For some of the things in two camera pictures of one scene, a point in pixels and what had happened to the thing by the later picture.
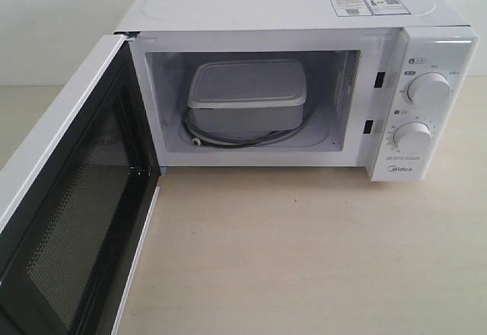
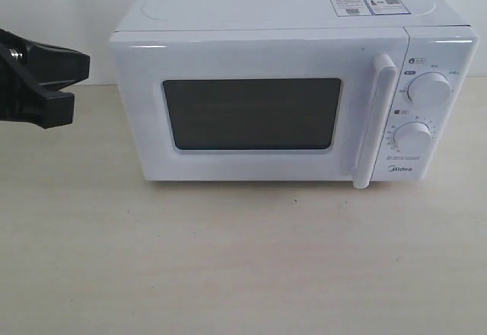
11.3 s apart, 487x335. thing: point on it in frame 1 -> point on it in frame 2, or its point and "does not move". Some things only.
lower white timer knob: (412, 138) does not move
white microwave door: (70, 241) -> (316, 105)
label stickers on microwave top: (382, 5) does not move
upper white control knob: (429, 90) does not move
